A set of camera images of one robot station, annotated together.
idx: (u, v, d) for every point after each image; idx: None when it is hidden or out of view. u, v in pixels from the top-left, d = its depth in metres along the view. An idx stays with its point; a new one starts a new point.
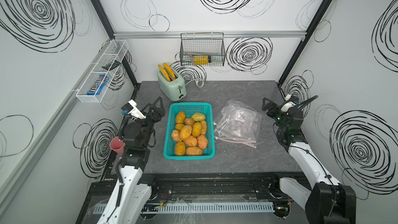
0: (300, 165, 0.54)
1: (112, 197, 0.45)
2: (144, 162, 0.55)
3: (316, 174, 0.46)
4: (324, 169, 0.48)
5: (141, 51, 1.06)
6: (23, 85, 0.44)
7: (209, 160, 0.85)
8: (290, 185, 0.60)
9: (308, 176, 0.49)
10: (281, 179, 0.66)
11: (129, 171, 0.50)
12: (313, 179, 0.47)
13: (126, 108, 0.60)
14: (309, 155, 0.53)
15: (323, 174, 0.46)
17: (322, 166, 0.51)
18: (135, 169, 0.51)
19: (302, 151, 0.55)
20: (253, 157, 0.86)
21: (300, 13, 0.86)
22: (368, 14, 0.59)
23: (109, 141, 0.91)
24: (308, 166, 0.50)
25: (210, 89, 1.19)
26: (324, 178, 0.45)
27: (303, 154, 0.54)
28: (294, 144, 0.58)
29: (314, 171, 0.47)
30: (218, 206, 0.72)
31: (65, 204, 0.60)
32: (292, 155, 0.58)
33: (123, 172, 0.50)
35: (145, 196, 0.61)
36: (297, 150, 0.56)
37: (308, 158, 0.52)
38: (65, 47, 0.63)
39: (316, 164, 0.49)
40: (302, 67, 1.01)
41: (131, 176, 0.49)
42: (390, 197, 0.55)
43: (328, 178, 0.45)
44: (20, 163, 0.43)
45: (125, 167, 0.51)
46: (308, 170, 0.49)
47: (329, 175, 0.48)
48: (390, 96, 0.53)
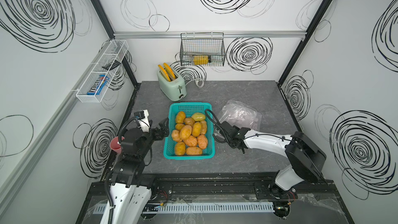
0: (261, 149, 0.58)
1: (105, 215, 0.43)
2: (137, 174, 0.49)
3: (278, 145, 0.51)
4: (275, 136, 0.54)
5: (141, 51, 1.06)
6: (22, 85, 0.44)
7: (209, 160, 0.85)
8: (283, 178, 0.61)
9: (275, 150, 0.52)
10: (278, 180, 0.66)
11: (121, 191, 0.46)
12: (281, 150, 0.49)
13: (139, 115, 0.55)
14: (260, 136, 0.59)
15: (280, 140, 0.52)
17: (272, 135, 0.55)
18: (127, 188, 0.46)
19: (253, 138, 0.60)
20: (253, 157, 0.86)
21: (300, 13, 0.86)
22: (368, 14, 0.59)
23: (109, 141, 0.91)
24: (267, 143, 0.54)
25: (210, 89, 1.19)
26: (283, 142, 0.51)
27: (256, 138, 0.59)
28: (245, 137, 0.63)
29: (273, 143, 0.53)
30: (219, 206, 0.72)
31: (65, 204, 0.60)
32: (251, 148, 0.61)
33: (114, 191, 0.46)
35: (144, 202, 0.62)
36: (251, 140, 0.60)
37: (261, 138, 0.57)
38: (65, 47, 0.63)
39: (269, 137, 0.56)
40: (302, 66, 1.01)
41: (124, 196, 0.45)
42: (390, 197, 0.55)
43: (285, 139, 0.51)
44: (20, 163, 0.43)
45: (115, 186, 0.46)
46: (270, 147, 0.54)
47: (283, 136, 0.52)
48: (390, 96, 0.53)
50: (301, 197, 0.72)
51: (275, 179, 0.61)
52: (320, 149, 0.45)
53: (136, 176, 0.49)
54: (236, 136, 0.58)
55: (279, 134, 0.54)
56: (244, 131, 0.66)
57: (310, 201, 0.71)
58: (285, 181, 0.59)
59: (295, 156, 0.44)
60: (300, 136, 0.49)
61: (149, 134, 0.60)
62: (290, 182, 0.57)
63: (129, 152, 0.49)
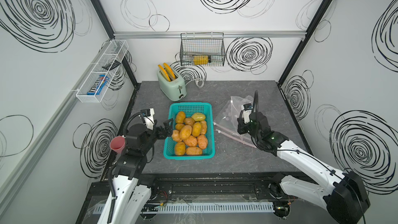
0: (297, 167, 0.52)
1: (104, 209, 0.43)
2: (139, 169, 0.50)
3: (323, 175, 0.45)
4: (323, 165, 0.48)
5: (141, 51, 1.06)
6: (23, 85, 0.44)
7: (209, 161, 0.85)
8: (295, 186, 0.59)
9: (314, 178, 0.47)
10: (283, 184, 0.64)
11: (123, 182, 0.47)
12: (324, 182, 0.44)
13: (145, 112, 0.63)
14: (303, 155, 0.51)
15: (328, 173, 0.45)
17: (320, 163, 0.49)
18: (129, 180, 0.47)
19: (294, 155, 0.52)
20: (253, 157, 0.86)
21: (300, 13, 0.86)
22: (368, 14, 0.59)
23: (109, 141, 0.91)
24: (309, 168, 0.48)
25: (210, 89, 1.19)
26: (331, 176, 0.44)
27: (296, 155, 0.52)
28: (280, 145, 0.56)
29: (317, 171, 0.46)
30: (219, 206, 0.72)
31: (64, 205, 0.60)
32: (282, 159, 0.55)
33: (116, 183, 0.46)
35: (143, 201, 0.61)
36: (288, 153, 0.53)
37: (303, 159, 0.50)
38: (65, 47, 0.63)
39: (314, 162, 0.48)
40: (302, 66, 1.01)
41: (126, 188, 0.46)
42: (390, 197, 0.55)
43: (335, 174, 0.44)
44: (20, 164, 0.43)
45: (118, 178, 0.47)
46: (311, 172, 0.47)
47: (333, 170, 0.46)
48: (391, 96, 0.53)
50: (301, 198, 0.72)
51: (282, 182, 0.65)
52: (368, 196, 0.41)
53: (138, 170, 0.50)
54: (269, 139, 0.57)
55: (330, 166, 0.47)
56: (281, 140, 0.58)
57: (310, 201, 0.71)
58: (293, 190, 0.59)
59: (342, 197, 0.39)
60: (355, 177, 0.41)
61: (153, 130, 0.62)
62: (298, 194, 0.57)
63: (133, 146, 0.51)
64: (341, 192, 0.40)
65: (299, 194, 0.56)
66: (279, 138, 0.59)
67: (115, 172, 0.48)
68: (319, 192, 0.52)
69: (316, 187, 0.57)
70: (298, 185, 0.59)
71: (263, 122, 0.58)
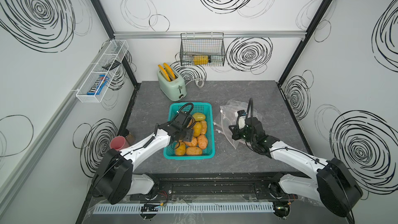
0: (288, 163, 0.55)
1: (145, 138, 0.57)
2: (173, 138, 0.61)
3: (309, 165, 0.48)
4: (309, 156, 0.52)
5: (141, 52, 1.06)
6: (23, 85, 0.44)
7: (209, 160, 0.85)
8: (293, 183, 0.60)
9: (303, 170, 0.50)
10: (281, 182, 0.65)
11: (163, 134, 0.58)
12: (311, 172, 0.47)
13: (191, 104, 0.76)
14: (291, 151, 0.56)
15: (312, 162, 0.49)
17: (306, 154, 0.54)
18: (168, 137, 0.58)
19: (283, 151, 0.57)
20: (253, 157, 0.86)
21: (300, 13, 0.86)
22: (368, 14, 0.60)
23: (109, 141, 0.91)
24: (297, 161, 0.51)
25: (210, 89, 1.19)
26: (316, 165, 0.47)
27: (285, 152, 0.56)
28: (272, 148, 0.60)
29: (303, 162, 0.50)
30: (218, 206, 0.72)
31: (65, 204, 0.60)
32: (276, 158, 0.59)
33: (158, 131, 0.58)
35: (146, 184, 0.61)
36: (278, 152, 0.57)
37: (291, 153, 0.54)
38: (65, 47, 0.63)
39: (300, 155, 0.53)
40: (302, 66, 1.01)
41: (162, 137, 0.56)
42: (390, 197, 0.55)
43: (318, 162, 0.48)
44: (20, 164, 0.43)
45: (160, 130, 0.59)
46: (299, 164, 0.50)
47: (317, 159, 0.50)
48: (390, 96, 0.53)
50: (301, 198, 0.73)
51: (280, 180, 0.66)
52: (357, 184, 0.43)
53: (172, 139, 0.61)
54: (263, 143, 0.65)
55: (314, 156, 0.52)
56: (272, 142, 0.63)
57: (310, 201, 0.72)
58: (291, 186, 0.59)
59: (326, 182, 0.41)
60: (338, 164, 0.45)
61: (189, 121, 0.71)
62: (296, 190, 0.57)
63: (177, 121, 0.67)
64: (324, 177, 0.43)
65: (299, 191, 0.56)
66: (271, 141, 0.64)
67: (161, 126, 0.61)
68: (314, 184, 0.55)
69: (310, 181, 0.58)
70: (296, 182, 0.60)
71: (258, 126, 0.63)
